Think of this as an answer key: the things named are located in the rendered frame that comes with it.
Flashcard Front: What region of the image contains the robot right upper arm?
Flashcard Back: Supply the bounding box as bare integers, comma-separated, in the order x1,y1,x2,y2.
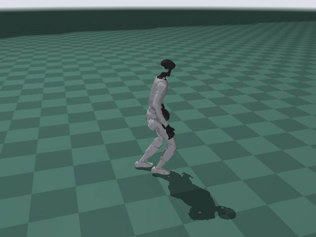
152,82,166,110

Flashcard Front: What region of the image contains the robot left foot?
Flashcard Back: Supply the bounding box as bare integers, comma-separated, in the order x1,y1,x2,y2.
135,161,153,167

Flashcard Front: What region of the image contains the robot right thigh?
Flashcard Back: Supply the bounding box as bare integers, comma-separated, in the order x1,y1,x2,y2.
148,118,176,148

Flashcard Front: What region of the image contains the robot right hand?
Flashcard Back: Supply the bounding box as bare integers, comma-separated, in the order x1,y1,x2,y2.
162,124,175,140

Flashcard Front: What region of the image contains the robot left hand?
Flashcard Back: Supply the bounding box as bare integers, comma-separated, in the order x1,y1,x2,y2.
161,103,170,121

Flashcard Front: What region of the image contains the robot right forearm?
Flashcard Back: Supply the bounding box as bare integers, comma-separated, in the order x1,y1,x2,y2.
155,104,168,127

